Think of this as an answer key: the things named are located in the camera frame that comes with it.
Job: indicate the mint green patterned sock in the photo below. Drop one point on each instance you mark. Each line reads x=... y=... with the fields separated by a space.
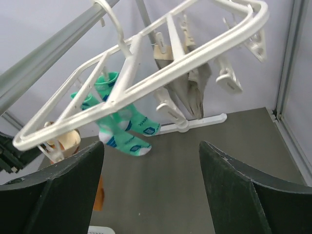
x=128 y=118

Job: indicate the white clip sock hanger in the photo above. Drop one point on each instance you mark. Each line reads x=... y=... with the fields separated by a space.
x=75 y=102

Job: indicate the grey drying rack stand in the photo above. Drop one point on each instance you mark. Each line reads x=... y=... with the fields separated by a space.
x=47 y=54

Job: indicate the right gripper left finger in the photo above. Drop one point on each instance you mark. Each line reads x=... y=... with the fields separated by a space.
x=58 y=199

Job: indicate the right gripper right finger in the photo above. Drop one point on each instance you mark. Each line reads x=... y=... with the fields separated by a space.
x=245 y=200

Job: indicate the white plastic laundry basket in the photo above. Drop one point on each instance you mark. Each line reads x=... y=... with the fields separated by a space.
x=100 y=230

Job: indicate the grey beige sock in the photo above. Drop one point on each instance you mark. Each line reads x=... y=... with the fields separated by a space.
x=190 y=87

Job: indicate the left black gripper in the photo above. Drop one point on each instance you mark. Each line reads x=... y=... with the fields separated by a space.
x=11 y=159

